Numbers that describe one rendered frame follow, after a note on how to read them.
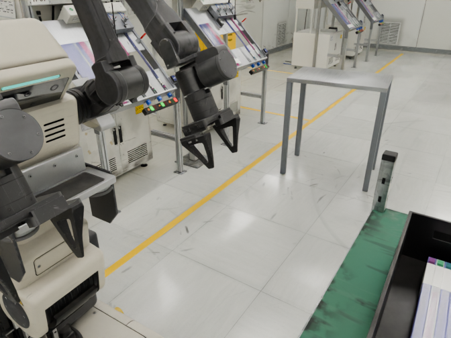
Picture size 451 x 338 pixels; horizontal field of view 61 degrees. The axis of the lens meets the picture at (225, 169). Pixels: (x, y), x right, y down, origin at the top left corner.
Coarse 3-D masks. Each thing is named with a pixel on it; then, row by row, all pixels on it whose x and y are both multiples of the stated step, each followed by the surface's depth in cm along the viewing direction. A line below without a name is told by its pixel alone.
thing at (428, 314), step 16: (432, 272) 67; (448, 272) 67; (432, 288) 64; (448, 288) 64; (432, 304) 60; (448, 304) 60; (416, 320) 58; (432, 320) 58; (448, 320) 58; (416, 336) 55; (432, 336) 55; (448, 336) 55
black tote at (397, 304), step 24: (408, 216) 71; (408, 240) 75; (432, 240) 72; (408, 264) 74; (384, 288) 54; (408, 288) 68; (384, 312) 63; (408, 312) 63; (384, 336) 59; (408, 336) 59
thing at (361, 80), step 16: (288, 80) 282; (304, 80) 276; (320, 80) 273; (336, 80) 273; (352, 80) 273; (368, 80) 273; (384, 80) 273; (288, 96) 287; (304, 96) 324; (384, 96) 257; (288, 112) 292; (384, 112) 300; (288, 128) 298; (368, 160) 279; (368, 176) 284
